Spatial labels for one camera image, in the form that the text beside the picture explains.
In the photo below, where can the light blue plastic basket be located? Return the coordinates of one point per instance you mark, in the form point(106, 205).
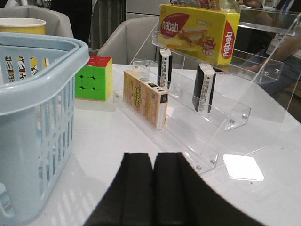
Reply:
point(37, 89)

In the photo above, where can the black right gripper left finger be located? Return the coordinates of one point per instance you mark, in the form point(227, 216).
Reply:
point(129, 199)

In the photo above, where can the black tissue pack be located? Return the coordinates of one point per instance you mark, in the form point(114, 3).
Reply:
point(164, 68)
point(204, 88)

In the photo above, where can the beige snack box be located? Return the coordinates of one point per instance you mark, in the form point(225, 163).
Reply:
point(147, 98)

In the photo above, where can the grey chair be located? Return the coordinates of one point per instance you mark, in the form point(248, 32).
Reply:
point(132, 41)

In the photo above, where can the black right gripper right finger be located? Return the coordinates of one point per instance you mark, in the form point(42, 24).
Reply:
point(183, 198)

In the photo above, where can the yellow paper cup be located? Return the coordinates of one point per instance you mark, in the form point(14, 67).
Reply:
point(23, 25)

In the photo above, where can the person in background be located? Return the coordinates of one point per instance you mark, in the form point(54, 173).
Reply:
point(286, 49)

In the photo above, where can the yellow nabati wafer box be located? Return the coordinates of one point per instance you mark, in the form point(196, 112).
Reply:
point(205, 34)

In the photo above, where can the colourful puzzle cube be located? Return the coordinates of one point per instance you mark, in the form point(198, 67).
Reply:
point(95, 79)

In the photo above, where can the clear acrylic display shelf right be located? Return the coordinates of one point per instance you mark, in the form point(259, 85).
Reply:
point(244, 117)

